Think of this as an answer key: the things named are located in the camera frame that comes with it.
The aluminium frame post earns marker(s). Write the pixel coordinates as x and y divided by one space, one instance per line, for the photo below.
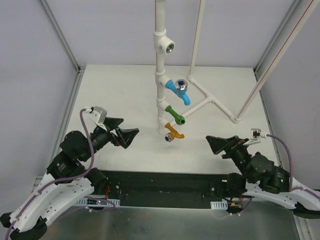
275 36
59 34

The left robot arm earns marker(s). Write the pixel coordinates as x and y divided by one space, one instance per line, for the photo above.
69 178

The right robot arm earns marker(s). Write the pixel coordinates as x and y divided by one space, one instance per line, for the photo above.
259 177

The left aluminium frame post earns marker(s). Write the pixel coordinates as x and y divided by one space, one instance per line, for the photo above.
59 34

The left white cable duct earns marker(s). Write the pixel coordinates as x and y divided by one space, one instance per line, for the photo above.
97 202

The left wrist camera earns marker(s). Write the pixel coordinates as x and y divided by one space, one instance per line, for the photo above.
97 115

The right aluminium frame post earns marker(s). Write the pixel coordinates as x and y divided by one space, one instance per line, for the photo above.
275 36

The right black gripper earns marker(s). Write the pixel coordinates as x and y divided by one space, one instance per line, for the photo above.
230 146

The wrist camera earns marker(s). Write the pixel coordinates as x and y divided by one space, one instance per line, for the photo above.
97 115
256 136

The green water faucet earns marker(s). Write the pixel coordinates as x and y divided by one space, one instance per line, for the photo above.
179 119

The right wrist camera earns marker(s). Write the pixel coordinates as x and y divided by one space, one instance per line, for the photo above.
256 136

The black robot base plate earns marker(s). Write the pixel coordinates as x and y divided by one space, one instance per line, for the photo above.
170 190

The orange water faucet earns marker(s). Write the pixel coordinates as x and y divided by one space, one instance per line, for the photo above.
172 134

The right white cable duct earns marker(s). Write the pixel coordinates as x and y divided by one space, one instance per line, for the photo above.
219 205

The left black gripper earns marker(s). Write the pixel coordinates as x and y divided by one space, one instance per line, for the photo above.
113 133

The white cable duct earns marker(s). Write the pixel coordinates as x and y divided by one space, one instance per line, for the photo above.
97 202
219 205

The blue water faucet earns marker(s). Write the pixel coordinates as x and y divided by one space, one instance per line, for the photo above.
179 87

